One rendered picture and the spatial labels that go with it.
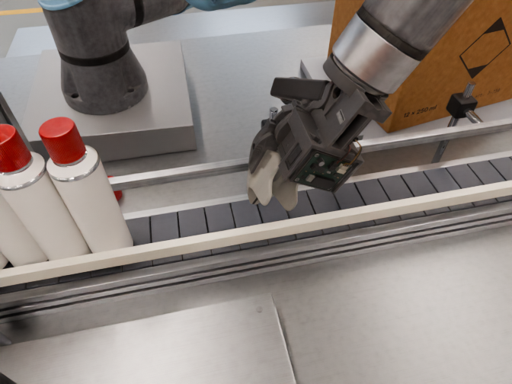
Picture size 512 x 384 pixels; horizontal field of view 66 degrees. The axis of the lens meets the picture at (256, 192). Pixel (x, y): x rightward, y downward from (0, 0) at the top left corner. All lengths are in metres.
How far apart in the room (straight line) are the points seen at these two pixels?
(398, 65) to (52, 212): 0.37
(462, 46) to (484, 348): 0.46
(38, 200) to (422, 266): 0.50
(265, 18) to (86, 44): 0.61
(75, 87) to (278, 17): 0.63
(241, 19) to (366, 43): 0.83
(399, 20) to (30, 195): 0.38
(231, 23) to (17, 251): 0.83
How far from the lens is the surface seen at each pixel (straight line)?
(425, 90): 0.76
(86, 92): 0.74
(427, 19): 0.38
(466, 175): 0.69
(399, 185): 0.64
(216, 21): 1.18
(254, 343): 0.47
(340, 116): 0.39
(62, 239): 0.51
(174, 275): 0.53
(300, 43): 1.07
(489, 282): 0.65
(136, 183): 0.52
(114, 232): 0.50
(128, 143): 0.73
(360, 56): 0.38
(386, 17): 0.37
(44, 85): 0.86
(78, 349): 0.51
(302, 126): 0.40
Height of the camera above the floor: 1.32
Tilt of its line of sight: 48 degrees down
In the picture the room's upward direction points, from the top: straight up
